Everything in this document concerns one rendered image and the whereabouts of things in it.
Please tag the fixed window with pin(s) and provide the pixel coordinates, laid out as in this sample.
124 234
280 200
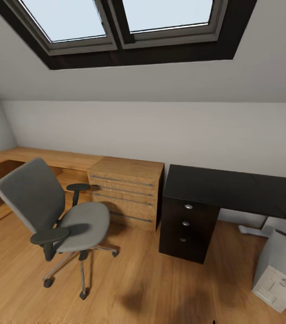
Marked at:
74 34

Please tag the desktop computer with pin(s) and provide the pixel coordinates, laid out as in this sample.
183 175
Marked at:
270 277

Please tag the swivel chair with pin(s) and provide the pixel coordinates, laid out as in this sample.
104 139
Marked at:
36 196

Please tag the desk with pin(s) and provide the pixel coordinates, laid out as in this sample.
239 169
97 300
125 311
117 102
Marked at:
252 193

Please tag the cabinet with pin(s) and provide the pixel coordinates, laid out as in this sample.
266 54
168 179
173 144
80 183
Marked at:
186 229
131 189

